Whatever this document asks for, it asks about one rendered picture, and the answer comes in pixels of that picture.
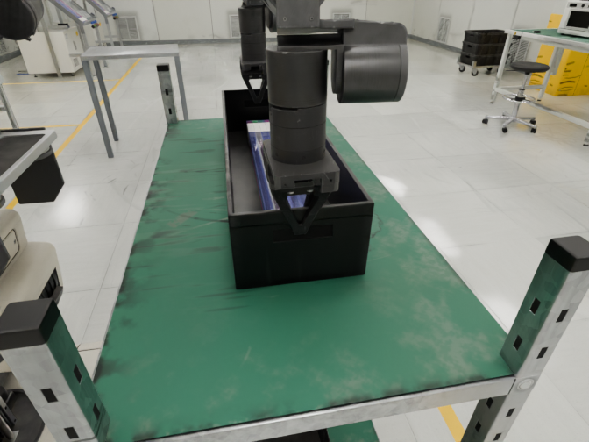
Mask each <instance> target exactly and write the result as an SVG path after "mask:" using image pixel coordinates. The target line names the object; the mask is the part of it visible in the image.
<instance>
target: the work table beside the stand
mask: <svg viewBox="0 0 589 442"><path fill-rule="evenodd" d="M172 56H173V57H174V62H175V67H176V74H177V79H178V84H179V91H180V96H181V106H182V112H183V117H184V120H189V119H188V108H187V102H186V96H185V90H184V84H183V79H182V72H181V62H180V55H179V50H178V44H165V45H143V46H98V47H90V48H89V49H88V50H87V51H86V52H84V53H83V54H82V55H81V56H80V58H81V62H82V67H83V70H84V74H85V76H86V80H87V83H88V86H89V92H90V95H91V98H92V102H93V104H94V108H95V111H96V116H97V120H98V123H99V126H100V129H101V133H102V136H103V142H104V144H105V148H106V151H107V154H108V157H109V158H114V153H113V151H112V147H111V144H110V138H109V135H108V132H107V128H106V125H105V122H104V118H103V113H102V109H101V106H100V103H99V99H98V96H97V93H96V87H95V84H94V80H93V77H92V74H91V70H90V67H89V62H88V61H93V63H94V67H95V71H96V76H97V80H98V83H99V87H100V90H101V93H102V97H103V102H104V106H105V110H106V112H107V116H108V120H109V123H110V129H111V132H112V136H113V139H114V141H119V137H118V135H117V128H116V125H115V121H114V118H113V114H112V111H111V107H110V101H109V98H108V94H107V90H106V88H105V84H104V80H103V74H102V70H101V68H100V64H99V60H114V59H133V58H152V57H172Z"/></svg>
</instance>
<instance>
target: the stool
mask: <svg viewBox="0 0 589 442"><path fill-rule="evenodd" d="M509 66H510V67H511V68H512V69H513V70H506V71H522V72H524V74H525V76H524V79H523V82H522V87H521V88H519V91H518V94H506V95H504V96H503V98H504V99H505V100H508V101H510V102H514V108H513V111H512V114H509V113H507V112H506V111H503V113H502V116H488V115H486V116H485V118H483V120H482V123H483V124H487V122H488V118H495V119H503V120H507V122H506V123H504V124H503V125H502V126H503V127H502V131H503V132H504V133H505V132H507V127H506V126H507V125H509V124H510V123H512V122H517V123H520V124H523V125H528V126H531V127H533V128H532V129H531V132H533V133H536V128H537V125H536V121H535V119H536V117H517V113H518V110H519V108H520V104H521V103H534V102H536V99H535V98H534V97H532V96H527V95H523V94H524V91H525V88H524V87H525V84H526V81H527V78H528V75H529V74H530V73H543V72H546V71H548V70H549V69H550V67H549V66H548V65H546V64H542V63H538V62H531V61H516V62H512V63H510V65H509ZM505 96H516V97H515V98H511V99H508V98H505ZM526 97H529V98H532V99H534V100H535V101H530V100H527V99H525V98H526ZM523 100H525V101H529V102H523ZM524 120H530V121H529V122H527V121H524Z"/></svg>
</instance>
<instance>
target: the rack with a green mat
mask: <svg viewBox="0 0 589 442"><path fill-rule="evenodd" d="M156 68H157V73H158V77H159V83H160V92H161V96H162V101H163V106H164V111H165V116H166V121H167V128H166V131H165V134H164V137H163V140H162V143H161V146H160V151H159V155H158V158H157V160H156V164H155V167H154V170H153V175H152V178H151V181H150V184H149V187H148V190H147V193H146V196H145V201H144V204H143V208H142V211H141V213H140V217H139V220H138V225H137V228H136V231H135V234H134V237H133V241H132V243H131V249H130V252H129V254H128V258H127V261H126V263H125V267H124V272H123V275H122V278H121V281H120V284H119V287H118V290H117V295H116V298H115V302H114V304H113V307H112V311H111V313H110V319H109V322H108V325H107V328H106V331H105V334H104V337H103V342H102V345H101V348H100V352H99V354H98V357H97V361H96V365H95V369H94V372H93V374H92V378H90V376H89V372H88V370H87V368H86V367H85V365H84V363H83V360H82V357H81V355H80V354H79V352H78V350H77V347H76V345H75V343H74V341H73V339H72V337H71V334H70V332H69V330H68V328H67V326H66V324H65V321H64V319H63V317H62V315H61V314H60V310H59V308H58V306H57V304H56V302H55V301H54V299H53V298H44V299H36V300H29V301H22V302H14V303H9V304H8V305H7V306H6V308H5V309H4V311H3V313H2V315H1V316H0V353H1V355H2V356H3V358H4V360H5V362H6V363H7V365H8V366H9V368H10V370H11V372H12V373H13V374H14V375H15V377H16V379H17V380H18V382H19V384H20V385H21V387H22V388H23V390H24V392H25V393H26V394H27V396H28V397H29V399H30V401H31V402H32V404H33V406H34V407H35V409H36V411H37V412H38V413H39V415H40V416H41V418H42V420H43V421H44V423H45V424H46V426H47V428H48V430H49V431H50V432H51V433H52V435H53V437H54V439H55V440H56V442H253V441H259V440H263V439H268V438H277V437H282V436H287V435H291V434H296V433H301V432H305V431H314V430H320V429H324V428H327V430H328V433H329V437H330V442H380V438H379V436H378V433H377V431H376V428H375V426H374V423H373V419H376V418H381V417H390V416H395V415H400V414H404V413H409V412H414V411H418V410H427V409H432V408H437V407H442V406H447V405H452V404H456V403H465V402H470V401H475V400H479V401H478V403H477V405H476V408H475V410H474V412H473V413H472V417H471V419H470V421H469V424H468V425H467V427H466V429H465V433H464V435H463V437H462V439H461V441H460V442H503V441H504V439H505V437H506V436H507V434H508V432H509V430H510V429H511V427H512V425H513V423H514V421H515V419H516V418H517V416H518V415H519V413H520V411H521V409H522V407H523V405H524V403H525V402H526V400H527V399H528V397H529V394H530V393H531V391H532V389H533V388H534V387H535V385H536V383H537V381H538V380H539V378H540V376H541V373H542V371H543V370H544V368H545V366H546V364H547V363H548V361H549V359H550V356H551V355H552V354H553V352H554V350H555V348H556V347H557V344H558V342H559V340H560V339H561V338H562V336H563V334H564V332H565V330H566V328H567V326H568V325H569V323H570V322H571V319H572V318H573V316H574V314H575V312H576V310H577V309H578V307H579V305H580V304H581V302H582V300H583V298H584V296H585V294H586V292H587V290H588V289H589V241H588V240H586V239H584V238H583V237H581V236H579V235H575V236H567V237H560V238H553V239H551V240H550V241H549V244H548V245H547V247H546V249H545V252H544V254H543V257H542V259H541V261H540V263H539V266H538V268H537V270H536V273H535V275H534V277H533V279H532V282H531V283H530V285H529V289H528V291H527V293H526V295H525V297H524V299H523V301H522V305H521V307H520V309H519V310H518V313H517V315H516V317H515V319H514V322H513V324H512V326H511V329H510V331H509V333H508V334H507V332H506V331H505V330H504V329H503V327H502V326H501V325H500V324H499V322H498V321H497V320H496V319H495V318H494V316H493V315H492V314H491V313H490V311H489V310H488V309H487V308H486V306H485V305H484V304H483V303H482V302H481V301H480V300H479V299H478V298H477V296H476V295H475V294H474V293H473V292H472V290H471V289H470V288H469V287H468V285H467V284H466V283H465V282H464V280H463V279H462V278H461V277H460V276H459V274H458V273H457V272H456V271H455V269H454V268H453V267H452V266H451V264H450V263H449V262H448V261H447V260H446V259H445V258H444V257H443V256H442V254H441V253H440V252H439V251H438V250H437V248H436V247H435V246H434V245H433V243H432V242H431V241H430V240H429V238H428V237H427V236H426V235H425V234H424V232H423V231H422V230H421V229H420V227H419V226H418V225H417V224H416V223H415V221H414V220H413V219H412V218H411V216H409V214H408V213H407V212H406V211H405V210H404V209H403V208H402V206H401V205H400V204H399V202H398V201H397V200H396V199H395V198H394V196H393V195H392V194H391V193H390V191H389V190H388V189H387V188H386V186H385V185H384V184H383V183H382V182H381V180H380V179H379V178H378V177H377V175H376V174H375V173H374V172H373V171H372V170H371V169H370V168H369V167H368V165H367V164H366V163H365V162H364V160H363V159H362V158H361V157H360V156H359V154H358V153H357V152H356V151H355V149H354V148H353V147H352V146H351V144H350V143H349V142H348V141H347V140H346V138H345V137H344V136H343V135H342V133H341V132H340V131H339V130H338V129H337V128H336V127H335V126H334V125H333V123H332V122H331V121H330V120H329V118H328V117H327V100H326V134H327V136H328V137H329V139H330V141H331V142H332V143H333V145H334V146H335V148H336V149H337V150H338V151H339V153H340V154H341V156H342V157H343V159H344V160H345V162H346V163H347V165H348V166H349V167H350V169H351V171H352V172H353V173H354V174H355V175H356V177H357V178H358V180H359V182H360V183H361V184H362V186H363V187H364V189H365V191H366V192H367V193H368V195H369V196H370V197H371V198H372V200H373V201H374V208H373V221H372V228H371V234H370V241H369V248H368V254H367V262H366V269H365V274H363V275H356V276H348V277H341V278H333V279H326V280H318V281H311V282H297V283H289V284H281V285H273V286H266V287H258V288H251V289H236V283H235V275H234V267H233V259H232V251H231V236H230V228H229V220H228V207H227V189H226V172H225V154H224V120H223V118H205V119H190V120H179V119H178V113H177V108H176V102H175V97H174V87H173V82H172V76H171V71H170V66H169V63H158V64H157V65H156Z"/></svg>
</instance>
